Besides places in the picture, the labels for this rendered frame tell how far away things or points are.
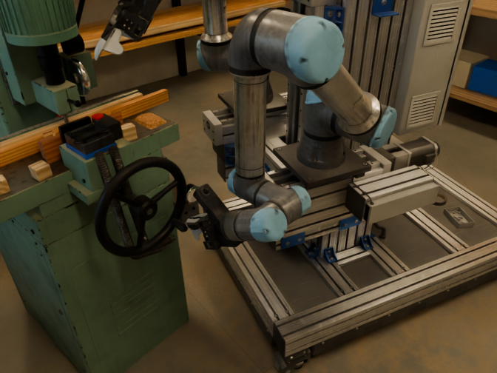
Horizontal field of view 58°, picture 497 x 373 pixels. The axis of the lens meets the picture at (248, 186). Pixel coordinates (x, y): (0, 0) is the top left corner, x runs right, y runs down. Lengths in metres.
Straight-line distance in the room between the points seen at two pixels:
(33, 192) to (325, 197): 0.83
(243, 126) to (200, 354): 1.09
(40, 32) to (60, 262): 0.62
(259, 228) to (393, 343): 1.11
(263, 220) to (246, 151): 0.18
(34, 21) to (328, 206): 0.96
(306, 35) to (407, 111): 0.89
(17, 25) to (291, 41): 0.69
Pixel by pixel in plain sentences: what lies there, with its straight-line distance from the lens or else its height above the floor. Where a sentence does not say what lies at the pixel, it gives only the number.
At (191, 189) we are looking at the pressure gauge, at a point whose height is 0.69.
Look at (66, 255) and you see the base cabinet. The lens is 1.40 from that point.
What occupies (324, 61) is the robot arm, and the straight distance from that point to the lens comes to 0.88.
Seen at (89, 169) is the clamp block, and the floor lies 0.94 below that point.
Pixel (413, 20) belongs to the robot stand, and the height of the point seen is 1.16.
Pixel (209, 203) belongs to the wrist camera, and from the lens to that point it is 1.14.
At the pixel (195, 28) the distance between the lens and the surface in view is 3.84.
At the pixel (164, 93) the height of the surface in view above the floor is 0.93.
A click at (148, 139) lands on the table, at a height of 0.89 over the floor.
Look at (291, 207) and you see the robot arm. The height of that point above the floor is 0.90.
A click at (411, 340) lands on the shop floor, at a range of 2.00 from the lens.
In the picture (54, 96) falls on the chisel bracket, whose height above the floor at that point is 1.06.
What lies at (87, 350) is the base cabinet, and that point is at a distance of 1.68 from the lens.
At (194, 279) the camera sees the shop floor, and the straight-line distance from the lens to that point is 2.14.
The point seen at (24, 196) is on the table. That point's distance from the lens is 1.25.
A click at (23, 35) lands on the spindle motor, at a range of 1.26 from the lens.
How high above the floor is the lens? 1.53
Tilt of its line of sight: 35 degrees down
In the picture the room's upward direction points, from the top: 1 degrees counter-clockwise
